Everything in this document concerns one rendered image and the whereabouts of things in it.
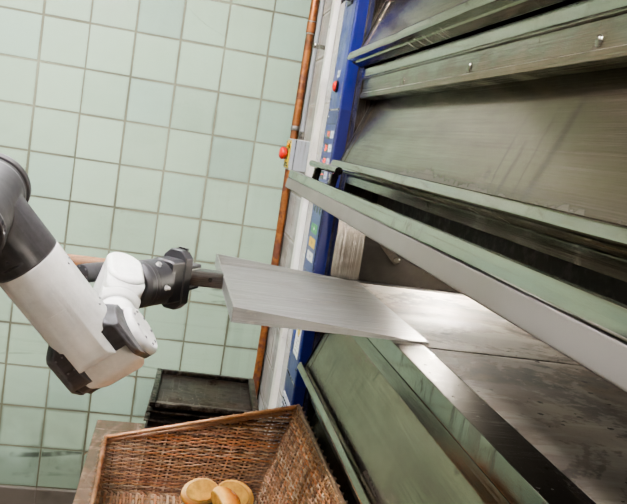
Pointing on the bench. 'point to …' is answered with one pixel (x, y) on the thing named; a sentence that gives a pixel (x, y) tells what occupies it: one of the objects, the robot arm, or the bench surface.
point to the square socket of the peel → (207, 278)
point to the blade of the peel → (306, 302)
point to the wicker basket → (295, 448)
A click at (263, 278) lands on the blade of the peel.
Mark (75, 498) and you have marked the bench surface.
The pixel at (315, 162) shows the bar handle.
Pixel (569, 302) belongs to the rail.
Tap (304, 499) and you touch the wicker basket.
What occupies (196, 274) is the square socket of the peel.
